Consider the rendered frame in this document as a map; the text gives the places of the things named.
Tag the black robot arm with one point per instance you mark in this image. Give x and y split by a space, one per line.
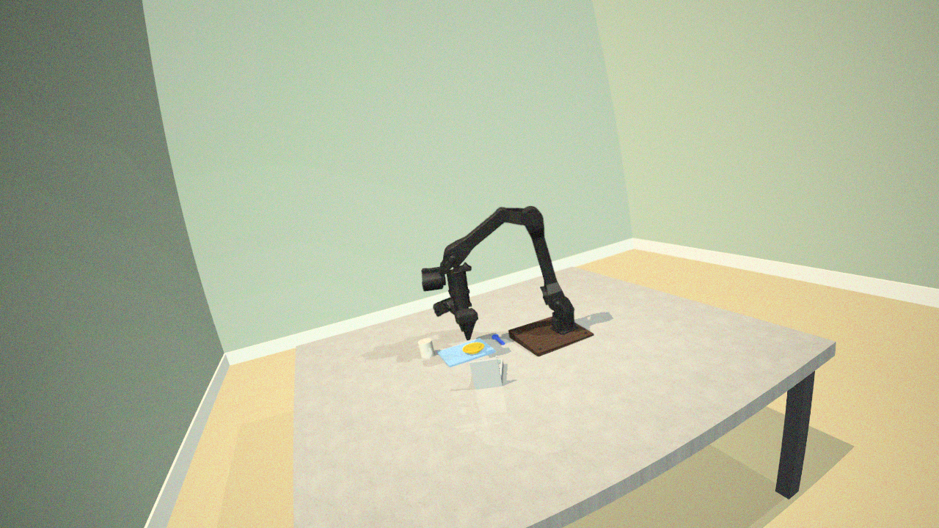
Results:
456 252

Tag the cream white cylinder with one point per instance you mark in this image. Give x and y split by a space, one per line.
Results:
426 348

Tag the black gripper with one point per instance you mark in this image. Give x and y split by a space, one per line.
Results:
464 316

